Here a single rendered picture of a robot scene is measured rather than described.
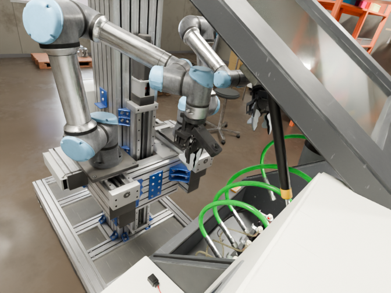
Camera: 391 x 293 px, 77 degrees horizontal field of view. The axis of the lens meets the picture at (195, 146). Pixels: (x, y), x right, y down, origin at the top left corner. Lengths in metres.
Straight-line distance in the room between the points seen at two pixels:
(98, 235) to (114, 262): 0.26
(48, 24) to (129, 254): 1.45
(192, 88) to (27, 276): 1.79
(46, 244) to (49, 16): 1.77
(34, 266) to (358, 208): 2.07
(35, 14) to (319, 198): 0.84
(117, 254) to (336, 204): 1.65
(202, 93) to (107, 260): 1.39
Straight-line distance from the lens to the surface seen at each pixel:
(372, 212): 0.37
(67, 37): 0.89
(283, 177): 0.46
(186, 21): 1.37
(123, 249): 1.89
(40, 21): 0.89
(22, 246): 2.34
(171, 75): 0.76
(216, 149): 0.77
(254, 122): 1.05
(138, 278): 0.88
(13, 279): 2.19
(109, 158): 1.15
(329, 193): 0.37
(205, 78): 0.73
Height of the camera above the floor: 1.74
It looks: 31 degrees down
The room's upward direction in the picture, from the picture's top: 9 degrees clockwise
